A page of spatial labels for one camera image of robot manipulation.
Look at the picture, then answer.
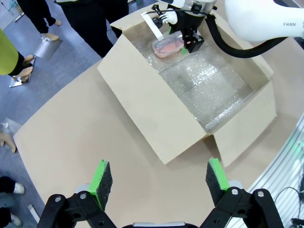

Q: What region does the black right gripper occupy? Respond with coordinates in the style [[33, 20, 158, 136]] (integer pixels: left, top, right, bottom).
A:
[[167, 8, 207, 55]]

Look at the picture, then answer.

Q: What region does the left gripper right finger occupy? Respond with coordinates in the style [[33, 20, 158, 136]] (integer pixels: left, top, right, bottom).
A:
[[201, 158, 285, 228]]

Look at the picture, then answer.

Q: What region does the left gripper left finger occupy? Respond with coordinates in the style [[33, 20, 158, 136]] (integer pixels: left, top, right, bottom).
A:
[[37, 158, 117, 228]]

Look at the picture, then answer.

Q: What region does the pink glasses case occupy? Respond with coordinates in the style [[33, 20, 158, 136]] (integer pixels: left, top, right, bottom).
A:
[[152, 33, 186, 58]]

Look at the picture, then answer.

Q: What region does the large cardboard box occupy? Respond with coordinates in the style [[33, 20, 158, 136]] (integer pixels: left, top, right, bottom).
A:
[[96, 10, 278, 168]]

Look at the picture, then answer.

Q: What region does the white paper label strip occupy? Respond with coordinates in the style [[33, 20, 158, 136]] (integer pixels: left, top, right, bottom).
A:
[[141, 11, 164, 41]]

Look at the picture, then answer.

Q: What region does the clear bubble wrap lining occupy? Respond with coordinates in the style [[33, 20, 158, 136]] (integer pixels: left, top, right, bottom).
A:
[[129, 35, 254, 133]]

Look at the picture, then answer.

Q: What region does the person in grey hoodie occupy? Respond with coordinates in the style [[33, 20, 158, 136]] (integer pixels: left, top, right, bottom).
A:
[[54, 0, 130, 59]]

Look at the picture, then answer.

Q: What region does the person with white sneakers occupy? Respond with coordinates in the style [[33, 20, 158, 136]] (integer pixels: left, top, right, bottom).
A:
[[0, 175, 26, 228]]

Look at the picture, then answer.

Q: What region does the mannequin with yellow apron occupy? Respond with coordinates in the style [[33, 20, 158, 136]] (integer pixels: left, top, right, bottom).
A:
[[0, 28, 34, 80]]

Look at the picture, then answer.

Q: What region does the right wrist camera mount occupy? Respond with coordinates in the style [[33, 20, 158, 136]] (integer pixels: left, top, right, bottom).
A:
[[151, 4, 179, 27]]

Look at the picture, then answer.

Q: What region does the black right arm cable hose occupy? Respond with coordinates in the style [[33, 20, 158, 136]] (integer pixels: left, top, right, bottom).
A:
[[205, 14, 295, 57]]

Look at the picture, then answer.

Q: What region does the aluminium frame rail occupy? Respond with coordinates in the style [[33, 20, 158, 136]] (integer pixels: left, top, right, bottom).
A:
[[247, 116, 304, 228]]

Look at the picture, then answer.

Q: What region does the thin black cable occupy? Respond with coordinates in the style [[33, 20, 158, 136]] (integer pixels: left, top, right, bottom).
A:
[[273, 186, 304, 228]]

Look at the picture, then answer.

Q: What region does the metal mannequin base plate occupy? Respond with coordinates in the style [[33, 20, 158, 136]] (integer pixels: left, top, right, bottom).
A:
[[9, 56, 36, 88], [33, 38, 64, 60]]

